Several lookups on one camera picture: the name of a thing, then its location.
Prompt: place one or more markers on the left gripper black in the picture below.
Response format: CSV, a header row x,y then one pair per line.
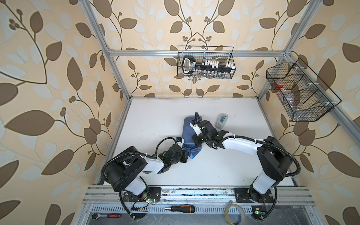
x,y
185,155

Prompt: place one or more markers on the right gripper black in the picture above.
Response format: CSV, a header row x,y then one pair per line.
x,y
195,138

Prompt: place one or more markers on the light blue wrapping paper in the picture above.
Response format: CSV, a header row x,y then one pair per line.
x,y
187,134

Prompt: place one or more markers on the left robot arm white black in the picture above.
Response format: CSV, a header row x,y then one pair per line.
x,y
123,171

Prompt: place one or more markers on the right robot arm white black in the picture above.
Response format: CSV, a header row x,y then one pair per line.
x,y
276,162

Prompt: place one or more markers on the grey tape dispenser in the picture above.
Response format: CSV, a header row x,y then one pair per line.
x,y
221,122

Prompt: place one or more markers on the black orange screwdriver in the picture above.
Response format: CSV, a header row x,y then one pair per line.
x,y
181,208

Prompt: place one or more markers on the clear tape roll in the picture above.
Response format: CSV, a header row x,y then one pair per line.
x,y
234,215

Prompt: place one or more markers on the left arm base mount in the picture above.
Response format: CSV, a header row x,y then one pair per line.
x,y
149,195

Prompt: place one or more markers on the black socket set rail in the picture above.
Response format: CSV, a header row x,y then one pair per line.
x,y
189,65

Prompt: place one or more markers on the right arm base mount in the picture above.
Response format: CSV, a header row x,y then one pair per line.
x,y
250,195

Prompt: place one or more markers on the back wire basket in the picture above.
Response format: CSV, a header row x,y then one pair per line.
x,y
223,54

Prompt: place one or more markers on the wire basket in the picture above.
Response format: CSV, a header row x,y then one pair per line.
x,y
223,54
306,97

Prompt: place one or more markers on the red handled ratchet wrench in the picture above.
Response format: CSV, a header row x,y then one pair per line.
x,y
95,216

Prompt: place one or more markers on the right wire basket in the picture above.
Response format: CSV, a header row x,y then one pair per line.
x,y
306,97

